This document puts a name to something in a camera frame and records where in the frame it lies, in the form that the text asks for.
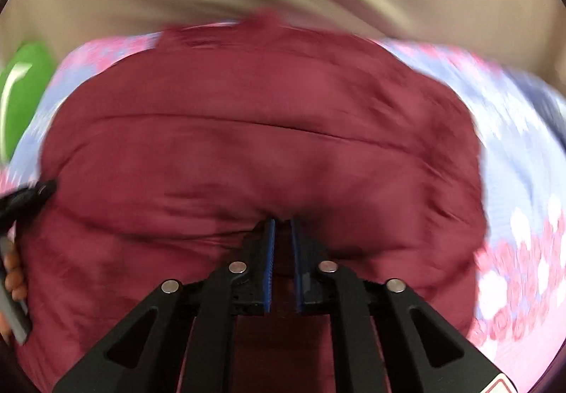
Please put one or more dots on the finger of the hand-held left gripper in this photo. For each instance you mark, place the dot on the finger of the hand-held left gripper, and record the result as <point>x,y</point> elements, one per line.
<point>31,196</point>

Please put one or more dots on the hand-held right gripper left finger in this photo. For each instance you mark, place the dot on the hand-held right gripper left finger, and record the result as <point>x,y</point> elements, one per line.
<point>268,269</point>

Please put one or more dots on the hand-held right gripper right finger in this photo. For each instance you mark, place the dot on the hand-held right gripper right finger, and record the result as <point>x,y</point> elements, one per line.
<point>297,269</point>

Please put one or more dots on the maroon puffer jacket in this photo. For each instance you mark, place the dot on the maroon puffer jacket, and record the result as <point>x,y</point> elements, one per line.
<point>265,145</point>

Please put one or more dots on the green pillow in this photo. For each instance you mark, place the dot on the green pillow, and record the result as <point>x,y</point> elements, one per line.
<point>22,79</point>

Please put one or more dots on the pink blue floral bedsheet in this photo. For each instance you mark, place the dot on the pink blue floral bedsheet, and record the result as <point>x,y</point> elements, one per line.
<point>521,145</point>

